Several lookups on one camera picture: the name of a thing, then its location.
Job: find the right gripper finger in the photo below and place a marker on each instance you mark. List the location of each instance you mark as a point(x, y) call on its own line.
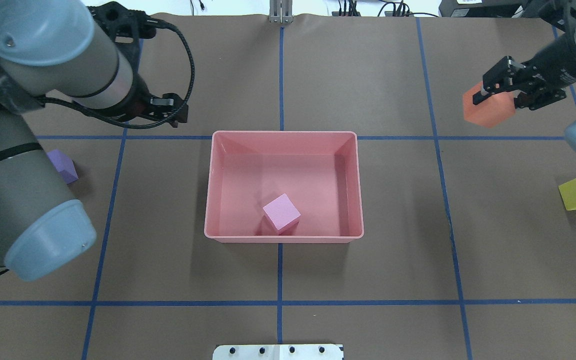
point(479, 94)

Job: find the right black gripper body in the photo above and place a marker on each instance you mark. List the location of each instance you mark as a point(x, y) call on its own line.
point(554, 58)

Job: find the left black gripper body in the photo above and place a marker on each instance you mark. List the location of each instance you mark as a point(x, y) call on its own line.
point(141, 99)

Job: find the orange foam block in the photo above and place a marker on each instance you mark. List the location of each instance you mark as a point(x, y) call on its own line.
point(490, 112)

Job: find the purple foam block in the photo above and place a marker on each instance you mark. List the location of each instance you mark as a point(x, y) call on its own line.
point(64, 166)

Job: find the pink foam block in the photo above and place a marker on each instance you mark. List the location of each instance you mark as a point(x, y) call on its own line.
point(281, 213)

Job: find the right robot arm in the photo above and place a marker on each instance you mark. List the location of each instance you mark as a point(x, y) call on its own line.
point(557, 60)

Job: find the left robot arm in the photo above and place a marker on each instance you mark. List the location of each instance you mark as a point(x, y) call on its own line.
point(83, 58)

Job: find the pink plastic bin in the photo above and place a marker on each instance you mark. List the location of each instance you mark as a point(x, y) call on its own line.
point(318, 170)

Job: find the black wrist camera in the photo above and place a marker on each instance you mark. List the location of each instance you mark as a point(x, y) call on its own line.
point(117, 21)

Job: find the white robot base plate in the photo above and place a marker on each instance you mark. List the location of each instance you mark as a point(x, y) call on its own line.
point(325, 351)

